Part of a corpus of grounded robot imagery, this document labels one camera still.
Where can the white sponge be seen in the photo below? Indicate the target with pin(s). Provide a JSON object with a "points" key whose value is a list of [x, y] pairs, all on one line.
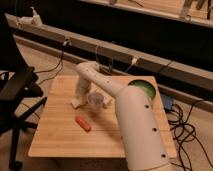
{"points": [[78, 102]]}

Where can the small white object behind cup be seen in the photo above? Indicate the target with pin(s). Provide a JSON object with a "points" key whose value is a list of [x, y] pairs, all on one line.
{"points": [[107, 101]]}

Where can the black office chair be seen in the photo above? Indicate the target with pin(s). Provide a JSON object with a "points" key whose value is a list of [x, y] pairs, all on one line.
{"points": [[17, 81]]}

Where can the orange toy carrot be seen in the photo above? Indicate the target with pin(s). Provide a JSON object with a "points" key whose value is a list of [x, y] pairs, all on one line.
{"points": [[83, 123]]}

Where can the white device on ledge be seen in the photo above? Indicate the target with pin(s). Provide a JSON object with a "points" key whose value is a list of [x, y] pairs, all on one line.
{"points": [[35, 19]]}

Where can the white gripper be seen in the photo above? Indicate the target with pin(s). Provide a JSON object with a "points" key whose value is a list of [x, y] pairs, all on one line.
{"points": [[83, 87]]}

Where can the blue box on floor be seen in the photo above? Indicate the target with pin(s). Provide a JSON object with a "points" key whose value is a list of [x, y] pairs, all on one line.
{"points": [[167, 102]]}

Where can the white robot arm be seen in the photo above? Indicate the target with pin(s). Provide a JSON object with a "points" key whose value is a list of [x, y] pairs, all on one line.
{"points": [[143, 145]]}

